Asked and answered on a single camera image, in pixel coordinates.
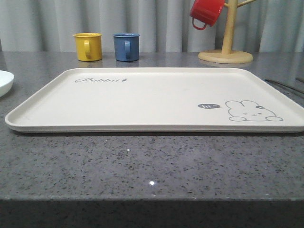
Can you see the silver metal fork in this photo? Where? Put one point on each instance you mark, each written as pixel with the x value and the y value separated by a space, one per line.
pixel 294 90

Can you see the white round plate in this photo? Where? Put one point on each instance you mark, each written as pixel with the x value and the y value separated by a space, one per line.
pixel 6 82

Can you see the blue enamel mug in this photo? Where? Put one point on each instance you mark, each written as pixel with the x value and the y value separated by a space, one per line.
pixel 126 46

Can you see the beige rabbit serving tray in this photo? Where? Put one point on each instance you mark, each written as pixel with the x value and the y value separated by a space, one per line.
pixel 157 99

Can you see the yellow enamel mug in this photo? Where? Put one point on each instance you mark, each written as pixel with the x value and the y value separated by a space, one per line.
pixel 88 46

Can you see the wooden mug tree stand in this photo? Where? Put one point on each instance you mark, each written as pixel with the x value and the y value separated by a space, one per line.
pixel 226 55

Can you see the red enamel mug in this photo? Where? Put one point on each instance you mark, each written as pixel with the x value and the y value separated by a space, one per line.
pixel 206 11

